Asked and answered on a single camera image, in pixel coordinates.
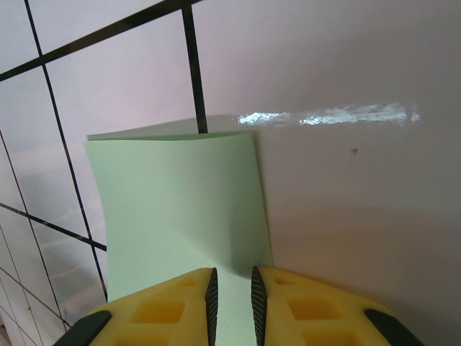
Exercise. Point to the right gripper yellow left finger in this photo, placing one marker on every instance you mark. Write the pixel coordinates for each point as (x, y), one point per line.
(162, 310)

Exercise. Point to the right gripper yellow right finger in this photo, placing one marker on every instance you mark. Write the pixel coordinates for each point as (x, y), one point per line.
(317, 313)

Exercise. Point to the light green paper sheet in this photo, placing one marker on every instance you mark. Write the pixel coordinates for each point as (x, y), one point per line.
(173, 202)

